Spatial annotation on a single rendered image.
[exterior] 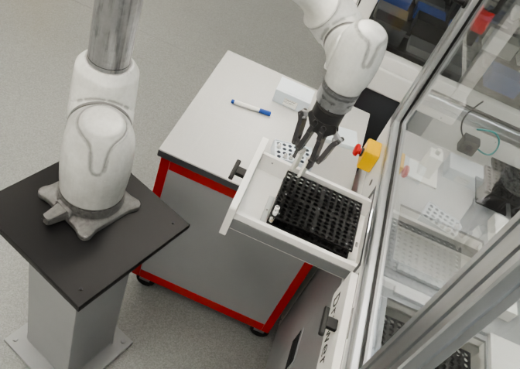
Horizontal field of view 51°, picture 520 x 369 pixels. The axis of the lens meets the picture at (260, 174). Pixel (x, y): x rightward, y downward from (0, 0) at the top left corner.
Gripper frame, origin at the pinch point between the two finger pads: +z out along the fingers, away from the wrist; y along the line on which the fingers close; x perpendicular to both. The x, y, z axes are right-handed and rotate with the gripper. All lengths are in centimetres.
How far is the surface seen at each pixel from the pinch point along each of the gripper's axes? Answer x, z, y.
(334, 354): -34, 4, 36
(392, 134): 31.6, -2.4, 10.3
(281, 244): -16.3, 10.7, 10.5
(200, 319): 1, 97, -7
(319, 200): 0.3, 6.6, 9.2
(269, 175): 1.7, 13.0, -7.1
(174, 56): 110, 97, -135
